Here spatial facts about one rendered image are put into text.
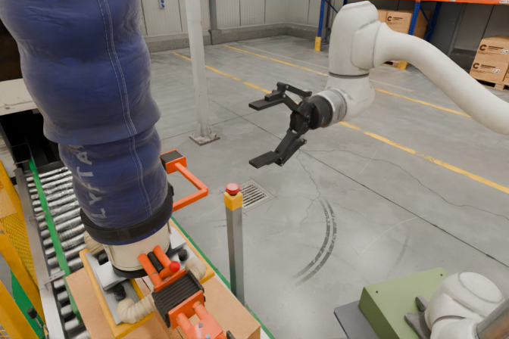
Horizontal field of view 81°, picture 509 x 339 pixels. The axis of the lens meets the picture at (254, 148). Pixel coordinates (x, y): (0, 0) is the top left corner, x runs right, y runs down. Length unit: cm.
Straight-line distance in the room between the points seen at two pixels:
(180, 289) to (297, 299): 155
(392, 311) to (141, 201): 94
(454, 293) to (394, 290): 30
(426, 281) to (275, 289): 114
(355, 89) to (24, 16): 67
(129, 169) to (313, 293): 182
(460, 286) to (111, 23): 107
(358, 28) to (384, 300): 94
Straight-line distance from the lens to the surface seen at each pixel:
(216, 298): 111
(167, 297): 77
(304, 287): 231
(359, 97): 80
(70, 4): 59
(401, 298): 132
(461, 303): 108
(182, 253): 97
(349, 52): 77
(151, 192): 75
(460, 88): 78
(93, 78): 60
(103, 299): 98
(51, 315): 173
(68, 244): 210
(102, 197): 75
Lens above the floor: 187
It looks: 30 degrees down
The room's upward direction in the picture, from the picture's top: straight up
